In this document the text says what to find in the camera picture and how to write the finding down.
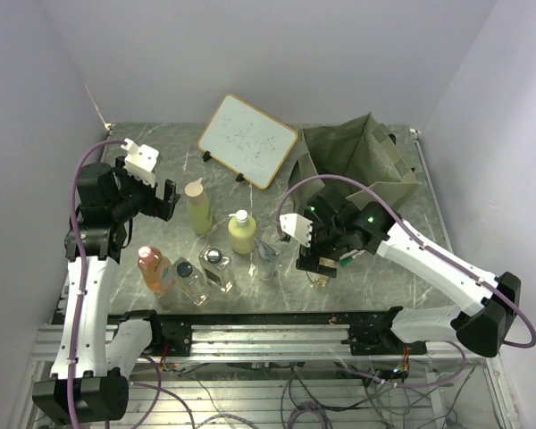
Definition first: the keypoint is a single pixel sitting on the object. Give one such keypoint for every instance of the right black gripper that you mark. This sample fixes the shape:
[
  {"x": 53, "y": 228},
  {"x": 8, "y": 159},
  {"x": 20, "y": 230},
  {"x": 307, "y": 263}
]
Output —
[{"x": 308, "y": 257}]

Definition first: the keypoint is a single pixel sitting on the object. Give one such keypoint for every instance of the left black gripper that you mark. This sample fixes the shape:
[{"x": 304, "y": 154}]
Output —
[{"x": 154, "y": 206}]

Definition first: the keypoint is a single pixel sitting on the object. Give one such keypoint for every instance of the amber bottle white cap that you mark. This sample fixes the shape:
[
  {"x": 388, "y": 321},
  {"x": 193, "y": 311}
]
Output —
[{"x": 318, "y": 281}]

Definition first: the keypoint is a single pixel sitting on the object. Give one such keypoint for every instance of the yellow-green pump bottle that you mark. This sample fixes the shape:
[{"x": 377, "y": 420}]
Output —
[{"x": 242, "y": 231}]

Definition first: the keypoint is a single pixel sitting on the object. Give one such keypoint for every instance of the clear square bottle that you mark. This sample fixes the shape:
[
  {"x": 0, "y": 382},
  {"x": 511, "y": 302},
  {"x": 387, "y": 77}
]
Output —
[
  {"x": 217, "y": 268},
  {"x": 191, "y": 281}
]

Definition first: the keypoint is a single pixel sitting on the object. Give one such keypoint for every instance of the olive canvas bag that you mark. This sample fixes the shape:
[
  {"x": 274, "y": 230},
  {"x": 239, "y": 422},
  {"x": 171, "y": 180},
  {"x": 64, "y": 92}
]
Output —
[{"x": 363, "y": 150}]

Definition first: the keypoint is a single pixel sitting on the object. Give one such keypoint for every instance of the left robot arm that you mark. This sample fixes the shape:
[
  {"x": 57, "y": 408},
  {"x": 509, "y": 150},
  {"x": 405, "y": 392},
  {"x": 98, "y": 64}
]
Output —
[{"x": 89, "y": 380}]

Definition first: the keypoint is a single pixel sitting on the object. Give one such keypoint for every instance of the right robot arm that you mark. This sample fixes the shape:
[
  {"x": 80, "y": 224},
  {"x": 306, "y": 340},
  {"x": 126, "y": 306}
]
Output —
[{"x": 482, "y": 312}]

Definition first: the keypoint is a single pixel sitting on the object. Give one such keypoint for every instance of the green marker pen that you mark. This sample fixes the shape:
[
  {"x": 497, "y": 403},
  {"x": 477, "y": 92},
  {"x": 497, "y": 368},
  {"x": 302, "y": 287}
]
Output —
[{"x": 346, "y": 260}]

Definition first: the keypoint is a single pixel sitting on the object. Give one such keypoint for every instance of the green bottle beige cap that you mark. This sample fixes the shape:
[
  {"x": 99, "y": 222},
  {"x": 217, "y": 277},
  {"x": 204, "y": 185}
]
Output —
[{"x": 199, "y": 209}]

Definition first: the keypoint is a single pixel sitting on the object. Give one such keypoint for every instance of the orange bottle pink cap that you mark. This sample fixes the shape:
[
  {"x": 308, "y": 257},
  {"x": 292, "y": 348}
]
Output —
[{"x": 156, "y": 269}]

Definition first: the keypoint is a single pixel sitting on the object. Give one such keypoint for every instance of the small whiteboard on stand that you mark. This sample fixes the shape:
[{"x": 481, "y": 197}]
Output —
[{"x": 247, "y": 140}]

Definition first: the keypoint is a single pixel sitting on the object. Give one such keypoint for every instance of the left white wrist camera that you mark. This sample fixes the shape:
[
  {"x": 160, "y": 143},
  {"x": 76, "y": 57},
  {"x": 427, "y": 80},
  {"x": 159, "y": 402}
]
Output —
[{"x": 141, "y": 161}]

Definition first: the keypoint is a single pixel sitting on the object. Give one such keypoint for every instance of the aluminium mounting rail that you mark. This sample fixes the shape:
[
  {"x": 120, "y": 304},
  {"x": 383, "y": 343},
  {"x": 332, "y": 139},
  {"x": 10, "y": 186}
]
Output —
[{"x": 293, "y": 336}]

